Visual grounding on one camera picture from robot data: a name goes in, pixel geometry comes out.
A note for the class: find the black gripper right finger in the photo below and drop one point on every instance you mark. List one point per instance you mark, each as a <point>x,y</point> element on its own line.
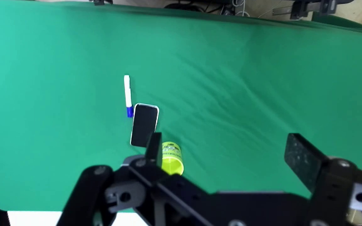
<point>336,183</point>

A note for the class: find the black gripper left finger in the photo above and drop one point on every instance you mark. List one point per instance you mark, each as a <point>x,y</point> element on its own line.
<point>106,192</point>

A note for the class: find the white marker blue cap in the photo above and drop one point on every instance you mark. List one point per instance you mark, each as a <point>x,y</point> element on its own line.
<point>127,91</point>

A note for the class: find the yellow mug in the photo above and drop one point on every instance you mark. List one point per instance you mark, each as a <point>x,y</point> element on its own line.
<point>172,160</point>

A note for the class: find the black smartphone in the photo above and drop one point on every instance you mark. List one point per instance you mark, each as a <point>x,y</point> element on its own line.
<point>143,123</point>

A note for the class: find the green table cloth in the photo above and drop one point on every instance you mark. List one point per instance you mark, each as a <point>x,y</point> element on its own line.
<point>231,104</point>

